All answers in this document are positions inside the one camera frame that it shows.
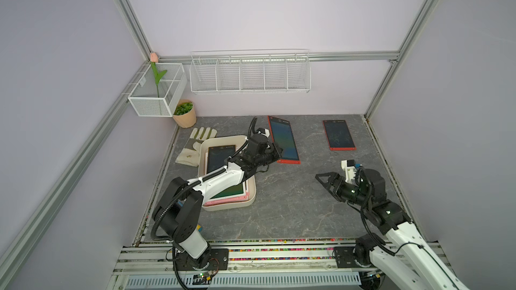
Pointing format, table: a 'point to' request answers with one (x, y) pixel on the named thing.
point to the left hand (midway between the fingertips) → (288, 150)
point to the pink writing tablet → (238, 200)
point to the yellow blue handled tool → (199, 227)
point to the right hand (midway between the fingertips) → (319, 179)
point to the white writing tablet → (240, 189)
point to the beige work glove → (190, 154)
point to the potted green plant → (184, 114)
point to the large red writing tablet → (283, 136)
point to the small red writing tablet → (338, 135)
